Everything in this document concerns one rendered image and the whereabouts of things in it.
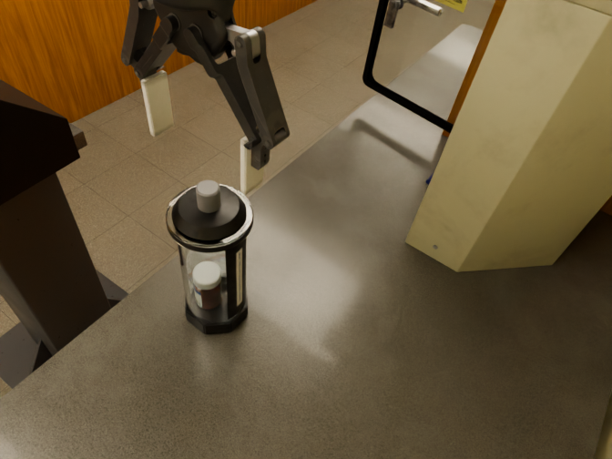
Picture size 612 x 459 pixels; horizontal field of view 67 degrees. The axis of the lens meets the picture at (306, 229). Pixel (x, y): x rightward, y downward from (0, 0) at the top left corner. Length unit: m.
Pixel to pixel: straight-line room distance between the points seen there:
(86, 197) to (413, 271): 1.77
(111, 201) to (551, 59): 1.96
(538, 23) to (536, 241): 0.40
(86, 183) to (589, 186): 2.08
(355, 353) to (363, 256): 0.20
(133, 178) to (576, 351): 2.00
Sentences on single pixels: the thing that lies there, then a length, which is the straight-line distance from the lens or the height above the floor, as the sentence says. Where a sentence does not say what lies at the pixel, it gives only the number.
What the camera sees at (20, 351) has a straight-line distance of 1.93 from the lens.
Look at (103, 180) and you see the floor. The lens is 2.41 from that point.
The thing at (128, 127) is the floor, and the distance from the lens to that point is 2.70.
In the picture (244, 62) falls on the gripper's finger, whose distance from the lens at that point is 0.40.
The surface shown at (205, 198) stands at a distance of 0.55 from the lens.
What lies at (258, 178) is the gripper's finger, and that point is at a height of 1.27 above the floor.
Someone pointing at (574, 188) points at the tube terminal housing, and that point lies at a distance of 0.82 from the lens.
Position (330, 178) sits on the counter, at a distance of 0.98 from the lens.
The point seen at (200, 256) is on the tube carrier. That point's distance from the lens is 0.58.
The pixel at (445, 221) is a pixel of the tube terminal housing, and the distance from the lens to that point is 0.83.
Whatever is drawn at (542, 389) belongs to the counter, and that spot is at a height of 0.94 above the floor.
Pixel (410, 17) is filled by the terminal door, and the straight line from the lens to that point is 1.08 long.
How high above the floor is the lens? 1.60
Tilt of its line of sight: 49 degrees down
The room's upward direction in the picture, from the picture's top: 9 degrees clockwise
